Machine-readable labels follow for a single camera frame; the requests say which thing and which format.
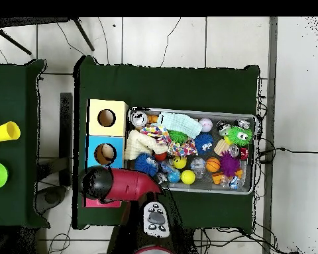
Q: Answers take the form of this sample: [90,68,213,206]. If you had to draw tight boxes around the polka dot cloth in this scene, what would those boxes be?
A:
[139,124,174,146]

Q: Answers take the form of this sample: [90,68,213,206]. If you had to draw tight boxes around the wooden box with three holes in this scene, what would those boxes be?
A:
[82,99,129,208]

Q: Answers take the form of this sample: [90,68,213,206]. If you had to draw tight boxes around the dark green side tablecloth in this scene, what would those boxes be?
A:
[0,58,52,229]

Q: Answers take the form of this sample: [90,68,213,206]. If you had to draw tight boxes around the shallow silver mesh bin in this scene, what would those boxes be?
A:
[123,106,257,196]

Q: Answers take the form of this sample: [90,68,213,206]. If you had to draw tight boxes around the yellow plastic object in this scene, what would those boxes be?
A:
[0,120,21,143]

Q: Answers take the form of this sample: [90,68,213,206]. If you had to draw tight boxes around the mint green cloth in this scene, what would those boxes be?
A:
[156,111,203,140]

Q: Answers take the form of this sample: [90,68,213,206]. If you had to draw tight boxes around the silver drink can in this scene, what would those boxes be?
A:
[130,110,148,127]

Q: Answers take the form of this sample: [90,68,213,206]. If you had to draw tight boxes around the blue fuzzy toy with eyes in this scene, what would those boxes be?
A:
[134,153,159,177]
[193,132,215,155]

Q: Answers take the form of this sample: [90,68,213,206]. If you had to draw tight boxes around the green fuzzy toy with eyes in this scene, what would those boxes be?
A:
[223,126,254,147]

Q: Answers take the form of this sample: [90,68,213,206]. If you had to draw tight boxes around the black cable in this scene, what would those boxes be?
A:
[257,146,318,159]

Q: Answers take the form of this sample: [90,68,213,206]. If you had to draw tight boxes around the purple spiky ball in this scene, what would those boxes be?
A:
[219,150,241,177]

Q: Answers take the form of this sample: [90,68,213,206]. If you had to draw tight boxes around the black metal frame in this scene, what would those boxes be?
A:
[0,17,95,56]

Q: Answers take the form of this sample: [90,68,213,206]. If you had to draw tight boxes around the orange toy basketball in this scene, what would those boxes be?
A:
[205,157,221,173]

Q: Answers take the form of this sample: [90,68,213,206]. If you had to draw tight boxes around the dark grey floor base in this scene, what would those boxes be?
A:
[35,185,68,215]

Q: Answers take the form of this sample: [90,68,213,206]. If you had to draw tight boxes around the black upright board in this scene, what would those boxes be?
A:
[59,92,74,186]

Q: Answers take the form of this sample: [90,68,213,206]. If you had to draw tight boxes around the cream knit cloth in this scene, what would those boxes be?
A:
[123,128,169,161]

